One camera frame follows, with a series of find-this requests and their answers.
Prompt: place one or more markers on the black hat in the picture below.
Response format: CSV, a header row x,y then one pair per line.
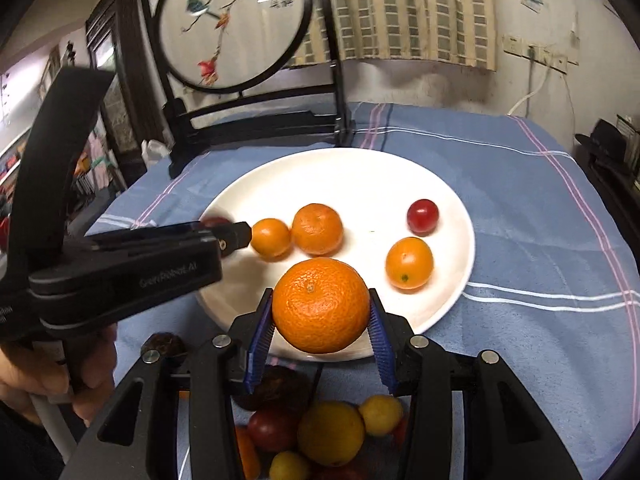
x,y
607,137

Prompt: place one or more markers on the white plastic bag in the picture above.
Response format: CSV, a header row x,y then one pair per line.
x,y
152,152

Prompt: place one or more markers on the wrinkled brown passion fruit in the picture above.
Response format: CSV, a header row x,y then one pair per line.
x,y
280,387
165,344

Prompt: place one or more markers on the dark wooden framed painting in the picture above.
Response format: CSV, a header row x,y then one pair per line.
x,y
127,35

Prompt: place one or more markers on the red cherry tomato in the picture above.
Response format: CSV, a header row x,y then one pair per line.
x,y
400,430
422,216
345,474

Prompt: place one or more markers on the large mandarin orange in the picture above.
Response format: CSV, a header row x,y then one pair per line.
x,y
320,305

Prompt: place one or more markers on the yellow-green round fruit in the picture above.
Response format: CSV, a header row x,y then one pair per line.
x,y
289,466

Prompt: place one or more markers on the round embroidered table screen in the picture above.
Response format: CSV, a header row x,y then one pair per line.
x,y
240,25

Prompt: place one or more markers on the dark red plum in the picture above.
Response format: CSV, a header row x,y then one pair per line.
x,y
272,427
215,221

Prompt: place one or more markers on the medium mandarin orange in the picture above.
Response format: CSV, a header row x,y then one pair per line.
x,y
317,228

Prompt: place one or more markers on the small yellow round fruit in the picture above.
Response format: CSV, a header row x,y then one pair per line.
x,y
380,414

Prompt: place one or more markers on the white wall socket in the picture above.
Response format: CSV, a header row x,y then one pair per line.
x,y
511,44
550,60

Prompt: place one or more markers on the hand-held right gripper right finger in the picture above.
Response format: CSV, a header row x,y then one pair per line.
x,y
381,352

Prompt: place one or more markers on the white oval plate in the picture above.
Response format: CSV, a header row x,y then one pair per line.
x,y
360,185

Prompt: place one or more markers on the person's left hand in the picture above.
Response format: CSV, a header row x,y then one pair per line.
x,y
100,360

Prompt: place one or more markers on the checked beige curtain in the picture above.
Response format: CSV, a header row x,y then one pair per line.
x,y
410,10

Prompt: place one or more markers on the large yellow round fruit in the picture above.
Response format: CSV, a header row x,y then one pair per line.
x,y
330,432

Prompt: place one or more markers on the blue striped tablecloth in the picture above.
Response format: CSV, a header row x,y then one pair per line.
x,y
525,235

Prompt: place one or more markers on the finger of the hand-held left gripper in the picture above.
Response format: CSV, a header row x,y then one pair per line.
x,y
232,237

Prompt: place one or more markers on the white tube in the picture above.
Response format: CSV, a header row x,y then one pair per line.
x,y
52,425

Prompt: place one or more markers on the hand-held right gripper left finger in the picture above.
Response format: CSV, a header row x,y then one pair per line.
x,y
260,345

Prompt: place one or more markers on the smooth orange kumquat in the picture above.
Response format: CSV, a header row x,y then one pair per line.
x,y
409,263
270,238

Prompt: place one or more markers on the cluttered shelf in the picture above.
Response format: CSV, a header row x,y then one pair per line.
x,y
95,160

